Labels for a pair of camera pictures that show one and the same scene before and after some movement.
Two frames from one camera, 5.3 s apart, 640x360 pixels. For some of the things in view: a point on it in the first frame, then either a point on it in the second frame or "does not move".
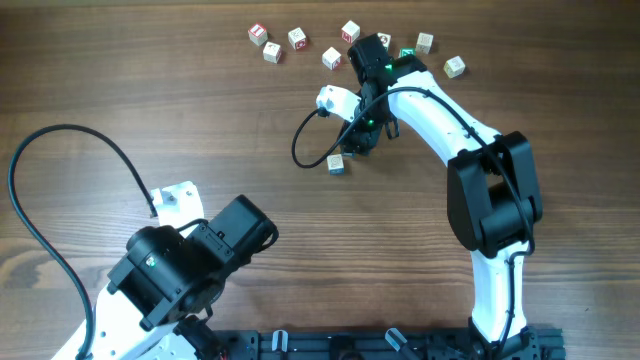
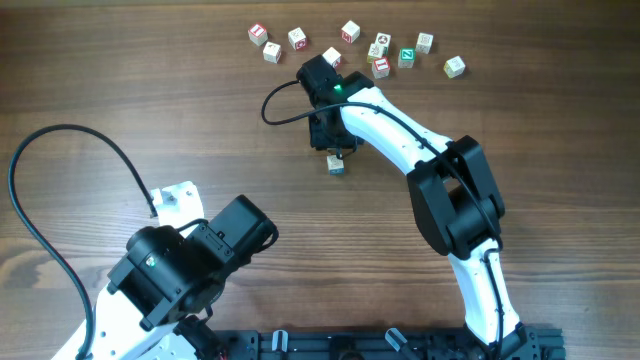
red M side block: [350, 31] does not move
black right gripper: [359, 141] to [317, 139]
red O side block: [297, 38] does not move
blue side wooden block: [335, 164] does not move
